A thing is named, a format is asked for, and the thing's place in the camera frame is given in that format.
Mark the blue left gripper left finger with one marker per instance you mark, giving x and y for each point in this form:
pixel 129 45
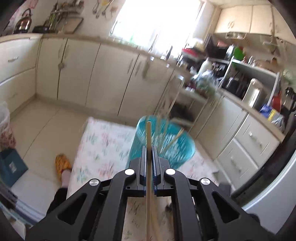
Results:
pixel 139 165

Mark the floral plastic bag bin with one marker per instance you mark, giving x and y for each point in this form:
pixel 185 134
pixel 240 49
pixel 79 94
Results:
pixel 8 140

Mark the metal kettle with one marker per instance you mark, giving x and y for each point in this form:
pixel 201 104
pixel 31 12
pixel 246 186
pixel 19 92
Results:
pixel 23 25

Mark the floral white tablecloth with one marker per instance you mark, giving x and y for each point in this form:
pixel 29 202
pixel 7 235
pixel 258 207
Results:
pixel 104 151

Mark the yellow patterned slipper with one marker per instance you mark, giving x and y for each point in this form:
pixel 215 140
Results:
pixel 62 163

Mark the blue cardboard box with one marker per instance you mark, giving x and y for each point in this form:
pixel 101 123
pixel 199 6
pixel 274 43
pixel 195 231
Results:
pixel 12 167

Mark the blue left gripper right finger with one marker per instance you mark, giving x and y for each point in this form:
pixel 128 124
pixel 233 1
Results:
pixel 162 182

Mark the cream kitchen cabinets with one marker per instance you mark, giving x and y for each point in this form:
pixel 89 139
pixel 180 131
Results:
pixel 117 81

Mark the teal perforated plastic basket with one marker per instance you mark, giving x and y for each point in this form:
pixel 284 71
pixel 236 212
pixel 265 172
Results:
pixel 172 141

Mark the black dish rack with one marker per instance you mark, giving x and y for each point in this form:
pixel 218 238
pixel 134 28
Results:
pixel 191 57

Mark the wooden chopstick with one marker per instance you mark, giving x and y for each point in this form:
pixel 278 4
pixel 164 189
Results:
pixel 149 180

